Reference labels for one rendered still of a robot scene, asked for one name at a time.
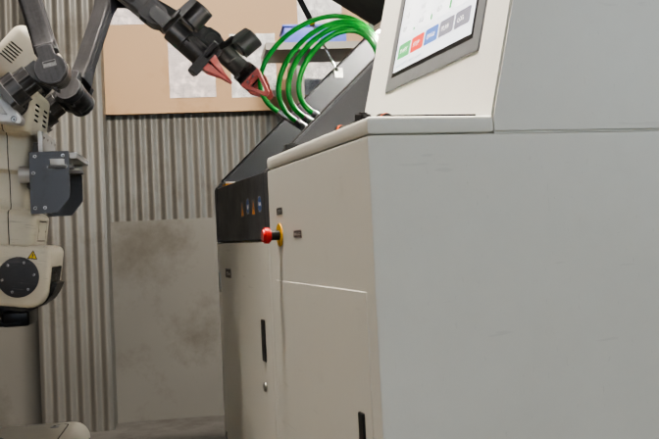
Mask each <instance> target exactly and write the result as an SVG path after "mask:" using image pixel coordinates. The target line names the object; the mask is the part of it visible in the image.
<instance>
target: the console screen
mask: <svg viewBox="0 0 659 439"><path fill-rule="evenodd" d="M486 4H487V0H401V6H400V11H399V17H398V22H397V28H396V32H395V38H394V43H393V49H392V55H391V60H390V66H389V71H388V77H387V82H386V88H385V93H388V92H390V91H392V90H394V89H396V88H399V87H401V86H403V85H405V84H407V83H409V82H412V81H414V80H416V79H418V78H420V77H422V76H425V75H427V74H429V73H432V72H435V71H437V70H439V69H441V68H443V67H445V66H448V65H450V64H452V63H454V62H456V61H459V60H461V59H463V58H465V57H467V56H469V55H472V54H474V53H476V52H478V51H479V50H480V44H481V38H482V27H483V21H484V15H485V9H486Z"/></svg>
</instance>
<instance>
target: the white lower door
mask: <svg viewBox="0 0 659 439"><path fill-rule="evenodd" d="M219 256H220V272H219V287H220V292H221V301H222V324H223V346H224V370H225V392H226V415H227V430H226V439H277V423H276V401H275V380H274V358H273V336H272V315H271V293H270V272H269V250H268V244H264V242H239V243H220V244H219Z"/></svg>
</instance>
